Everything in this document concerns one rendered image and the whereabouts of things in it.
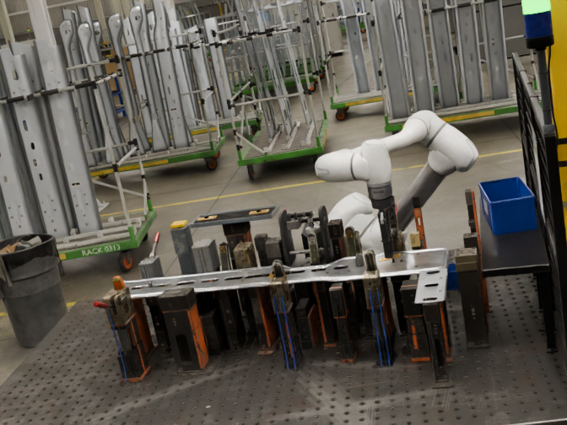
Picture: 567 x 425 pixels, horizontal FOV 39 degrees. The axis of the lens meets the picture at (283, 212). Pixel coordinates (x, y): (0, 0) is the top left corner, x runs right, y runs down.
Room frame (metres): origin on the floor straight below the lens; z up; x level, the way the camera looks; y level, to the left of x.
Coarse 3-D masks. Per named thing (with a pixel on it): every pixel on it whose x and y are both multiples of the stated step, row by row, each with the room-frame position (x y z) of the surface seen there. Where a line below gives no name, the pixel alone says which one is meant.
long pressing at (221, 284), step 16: (352, 256) 3.01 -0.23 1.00; (384, 256) 2.95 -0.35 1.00; (400, 256) 2.91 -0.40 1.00; (416, 256) 2.88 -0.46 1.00; (432, 256) 2.85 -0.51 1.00; (448, 256) 2.83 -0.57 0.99; (208, 272) 3.16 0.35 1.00; (224, 272) 3.13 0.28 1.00; (240, 272) 3.09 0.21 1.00; (256, 272) 3.05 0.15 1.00; (304, 272) 2.94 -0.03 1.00; (320, 272) 2.91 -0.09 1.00; (336, 272) 2.88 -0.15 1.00; (352, 272) 2.84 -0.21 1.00; (384, 272) 2.78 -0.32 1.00; (400, 272) 2.75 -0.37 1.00; (416, 272) 2.73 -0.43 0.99; (432, 272) 2.72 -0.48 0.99; (144, 288) 3.12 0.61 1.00; (160, 288) 3.09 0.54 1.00; (208, 288) 2.98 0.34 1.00; (224, 288) 2.96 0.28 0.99
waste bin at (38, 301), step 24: (0, 240) 5.64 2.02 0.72; (24, 240) 5.70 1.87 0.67; (48, 240) 5.39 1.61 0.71; (0, 264) 5.23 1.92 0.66; (24, 264) 5.25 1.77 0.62; (48, 264) 5.35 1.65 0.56; (0, 288) 5.30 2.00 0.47; (24, 288) 5.26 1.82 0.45; (48, 288) 5.34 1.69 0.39; (24, 312) 5.27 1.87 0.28; (48, 312) 5.32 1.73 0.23; (24, 336) 5.30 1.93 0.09
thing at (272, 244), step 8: (272, 240) 3.19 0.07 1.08; (280, 240) 3.16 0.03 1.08; (272, 248) 3.16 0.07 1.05; (280, 248) 3.15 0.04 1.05; (272, 256) 3.16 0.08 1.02; (280, 256) 3.15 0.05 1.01; (272, 264) 3.16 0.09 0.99; (288, 272) 3.20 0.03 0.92; (296, 304) 3.22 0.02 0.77; (296, 320) 3.17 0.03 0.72; (296, 328) 3.12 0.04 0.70
